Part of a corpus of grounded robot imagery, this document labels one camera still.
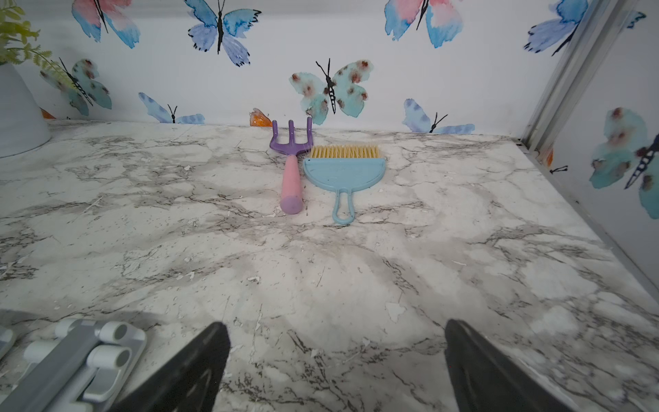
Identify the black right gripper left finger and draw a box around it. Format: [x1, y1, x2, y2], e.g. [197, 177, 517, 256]
[112, 322, 231, 412]

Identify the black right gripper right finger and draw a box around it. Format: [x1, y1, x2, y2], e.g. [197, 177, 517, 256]
[444, 319, 570, 412]

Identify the white grey phone stand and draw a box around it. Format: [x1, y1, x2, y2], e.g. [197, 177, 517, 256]
[1, 318, 147, 411]

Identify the purple pink toy rake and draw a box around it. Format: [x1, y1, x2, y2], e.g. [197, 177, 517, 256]
[269, 117, 313, 215]

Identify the blue toy brush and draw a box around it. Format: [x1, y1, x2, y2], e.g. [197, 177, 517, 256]
[303, 145, 386, 226]

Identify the white flower pot with plant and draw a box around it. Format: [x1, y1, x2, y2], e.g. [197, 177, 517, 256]
[1, 1, 63, 158]

